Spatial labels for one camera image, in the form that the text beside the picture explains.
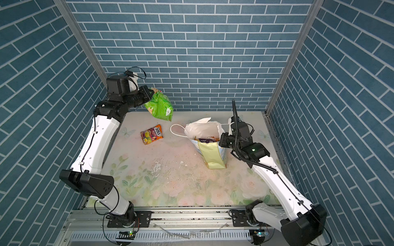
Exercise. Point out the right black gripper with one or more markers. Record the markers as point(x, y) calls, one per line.
point(224, 137)

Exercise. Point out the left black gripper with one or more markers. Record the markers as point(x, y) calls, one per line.
point(142, 89)

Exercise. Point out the green Lay's chips bag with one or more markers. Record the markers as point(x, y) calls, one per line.
point(160, 106)

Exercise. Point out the colourful paper gift bag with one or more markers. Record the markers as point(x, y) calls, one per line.
point(213, 155)

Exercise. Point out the purple snack packet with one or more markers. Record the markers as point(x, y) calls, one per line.
point(208, 140)

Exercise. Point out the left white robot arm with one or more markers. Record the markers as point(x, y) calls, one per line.
point(85, 174)

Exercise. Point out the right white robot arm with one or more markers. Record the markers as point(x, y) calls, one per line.
point(299, 220)

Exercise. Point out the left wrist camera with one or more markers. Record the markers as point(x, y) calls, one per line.
point(120, 85)

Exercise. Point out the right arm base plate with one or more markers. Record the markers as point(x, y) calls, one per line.
point(244, 218)

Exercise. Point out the left corner metal post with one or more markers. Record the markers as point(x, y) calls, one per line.
point(79, 35)

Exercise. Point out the corner metal post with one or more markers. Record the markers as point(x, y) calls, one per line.
point(310, 18)
point(79, 35)

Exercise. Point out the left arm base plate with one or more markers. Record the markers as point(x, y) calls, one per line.
point(136, 219)

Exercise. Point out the aluminium front rail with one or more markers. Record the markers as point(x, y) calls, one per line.
point(167, 225)

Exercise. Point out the right corner metal post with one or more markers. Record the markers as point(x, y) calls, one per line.
point(310, 18)

